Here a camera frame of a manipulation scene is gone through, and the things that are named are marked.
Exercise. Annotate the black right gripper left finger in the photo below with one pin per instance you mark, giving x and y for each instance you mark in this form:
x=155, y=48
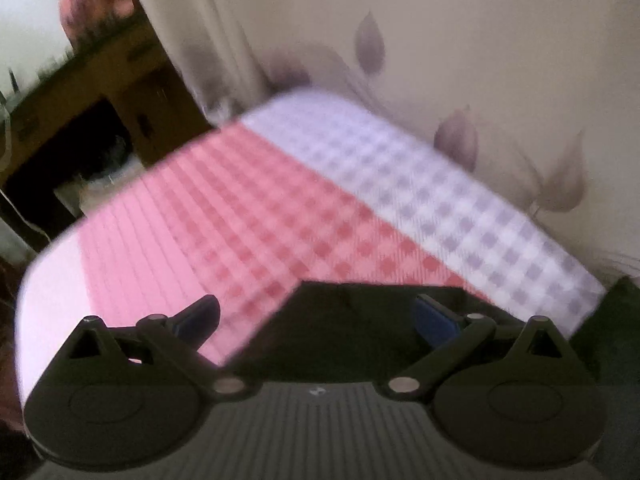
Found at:
x=123, y=396

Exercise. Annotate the dark wooden desk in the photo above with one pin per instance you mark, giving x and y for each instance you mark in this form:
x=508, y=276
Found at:
x=117, y=97

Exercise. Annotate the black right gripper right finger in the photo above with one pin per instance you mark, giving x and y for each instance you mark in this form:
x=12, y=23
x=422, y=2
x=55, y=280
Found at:
x=506, y=394

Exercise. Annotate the pink lilac checked bed sheet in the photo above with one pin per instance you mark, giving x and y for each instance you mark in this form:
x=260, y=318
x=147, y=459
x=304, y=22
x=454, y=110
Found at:
x=308, y=187

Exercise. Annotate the beige leaf print curtain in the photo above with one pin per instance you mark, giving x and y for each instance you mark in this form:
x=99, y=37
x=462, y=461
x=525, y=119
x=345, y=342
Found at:
x=538, y=99

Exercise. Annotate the black garment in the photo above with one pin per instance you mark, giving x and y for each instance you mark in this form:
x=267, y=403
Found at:
x=357, y=332

